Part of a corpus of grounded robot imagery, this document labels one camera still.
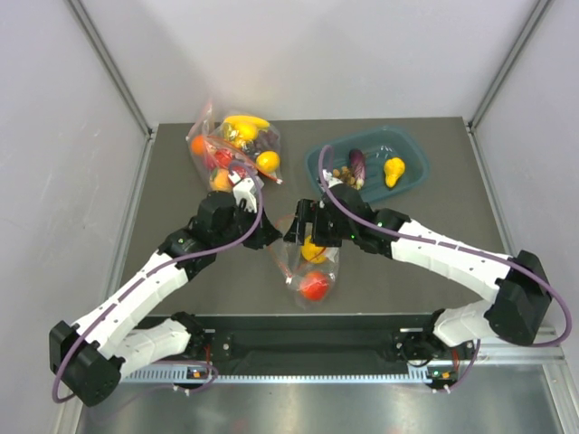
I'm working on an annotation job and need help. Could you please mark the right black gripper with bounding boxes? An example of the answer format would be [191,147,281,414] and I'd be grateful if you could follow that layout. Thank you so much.
[284,199,357,248]

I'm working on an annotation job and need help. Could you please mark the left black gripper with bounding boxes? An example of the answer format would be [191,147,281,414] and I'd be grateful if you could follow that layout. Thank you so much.
[214,201,282,250]

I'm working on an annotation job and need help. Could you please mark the yellow fake lemon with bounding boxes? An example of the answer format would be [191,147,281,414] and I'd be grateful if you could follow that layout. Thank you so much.
[300,235,327,264]

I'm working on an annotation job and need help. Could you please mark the clear zip bag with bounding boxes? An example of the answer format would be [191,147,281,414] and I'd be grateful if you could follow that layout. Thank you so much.
[185,101,283,191]
[268,225,340,309]

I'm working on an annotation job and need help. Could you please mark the brown fake longan bunch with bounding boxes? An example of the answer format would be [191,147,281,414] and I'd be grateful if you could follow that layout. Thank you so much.
[333,166,356,186]

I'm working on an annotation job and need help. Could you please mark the purple fake eggplant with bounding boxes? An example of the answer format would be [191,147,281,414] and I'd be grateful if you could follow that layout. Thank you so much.
[348,148,366,190]

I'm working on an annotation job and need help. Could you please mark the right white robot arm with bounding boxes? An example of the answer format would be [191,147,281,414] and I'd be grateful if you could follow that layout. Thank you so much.
[283,184,552,358]

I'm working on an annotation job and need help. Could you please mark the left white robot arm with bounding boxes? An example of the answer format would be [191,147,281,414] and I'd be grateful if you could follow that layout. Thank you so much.
[48,187,280,407]

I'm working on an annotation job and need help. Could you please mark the red fake tomato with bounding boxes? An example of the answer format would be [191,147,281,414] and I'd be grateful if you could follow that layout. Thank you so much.
[299,271,330,301]

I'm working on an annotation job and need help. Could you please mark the fake peach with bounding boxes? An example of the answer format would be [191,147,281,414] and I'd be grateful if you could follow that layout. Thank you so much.
[210,168,233,192]

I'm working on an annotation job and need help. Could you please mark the far fake lemon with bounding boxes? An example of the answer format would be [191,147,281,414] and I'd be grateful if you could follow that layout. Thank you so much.
[256,150,280,174]

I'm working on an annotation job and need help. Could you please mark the fake red apple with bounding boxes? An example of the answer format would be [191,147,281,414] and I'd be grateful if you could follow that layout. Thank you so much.
[214,148,233,169]

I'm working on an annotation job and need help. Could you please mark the fake purple grapes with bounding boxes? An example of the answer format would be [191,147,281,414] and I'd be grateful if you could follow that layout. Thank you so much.
[245,129,280,153]

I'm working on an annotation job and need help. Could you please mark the fake orange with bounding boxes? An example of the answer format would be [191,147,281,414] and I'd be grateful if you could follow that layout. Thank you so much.
[190,135,205,156]

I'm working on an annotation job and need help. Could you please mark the fake yellow banana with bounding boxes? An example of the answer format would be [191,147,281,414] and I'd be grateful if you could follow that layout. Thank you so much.
[224,115,271,129]

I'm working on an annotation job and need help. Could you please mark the teal plastic bin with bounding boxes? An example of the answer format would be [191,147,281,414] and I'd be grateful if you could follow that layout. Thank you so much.
[323,126,430,203]

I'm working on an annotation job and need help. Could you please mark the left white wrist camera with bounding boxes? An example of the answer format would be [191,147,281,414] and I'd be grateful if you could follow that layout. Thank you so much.
[228,173,263,213]

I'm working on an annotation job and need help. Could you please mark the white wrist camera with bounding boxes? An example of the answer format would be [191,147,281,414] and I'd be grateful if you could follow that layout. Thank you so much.
[228,173,263,213]
[318,177,347,197]

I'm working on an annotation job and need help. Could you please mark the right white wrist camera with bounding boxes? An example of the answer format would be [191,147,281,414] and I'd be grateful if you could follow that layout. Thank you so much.
[318,177,347,197]

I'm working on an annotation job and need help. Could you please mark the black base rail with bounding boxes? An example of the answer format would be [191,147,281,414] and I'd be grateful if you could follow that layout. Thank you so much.
[153,311,488,376]

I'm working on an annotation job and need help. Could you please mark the grey cable duct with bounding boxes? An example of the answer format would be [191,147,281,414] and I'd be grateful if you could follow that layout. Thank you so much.
[121,363,458,385]

